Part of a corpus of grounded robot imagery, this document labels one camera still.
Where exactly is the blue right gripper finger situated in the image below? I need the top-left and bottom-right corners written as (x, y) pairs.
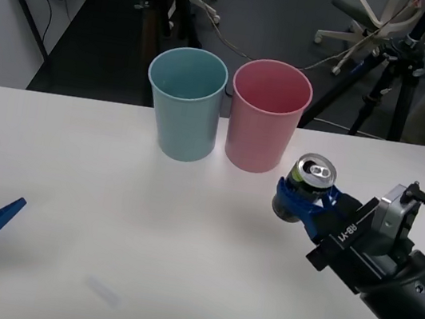
top-left (319, 183), bottom-right (369, 225)
top-left (266, 175), bottom-right (350, 250)

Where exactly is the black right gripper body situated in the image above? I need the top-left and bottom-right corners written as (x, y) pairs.
top-left (301, 186), bottom-right (424, 300)

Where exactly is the black drink can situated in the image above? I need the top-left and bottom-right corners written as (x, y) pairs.
top-left (268, 148), bottom-right (341, 230)

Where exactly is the pink plastic bin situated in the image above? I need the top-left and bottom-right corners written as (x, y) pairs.
top-left (219, 54), bottom-right (318, 181)

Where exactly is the pale blue plastic bin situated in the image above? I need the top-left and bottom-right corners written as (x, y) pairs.
top-left (134, 41), bottom-right (232, 167)

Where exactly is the white office chair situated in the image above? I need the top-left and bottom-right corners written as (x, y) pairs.
top-left (309, 0), bottom-right (424, 87)
top-left (184, 0), bottom-right (224, 25)

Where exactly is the pale floor cable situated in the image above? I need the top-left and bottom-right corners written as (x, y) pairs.
top-left (181, 0), bottom-right (414, 86)

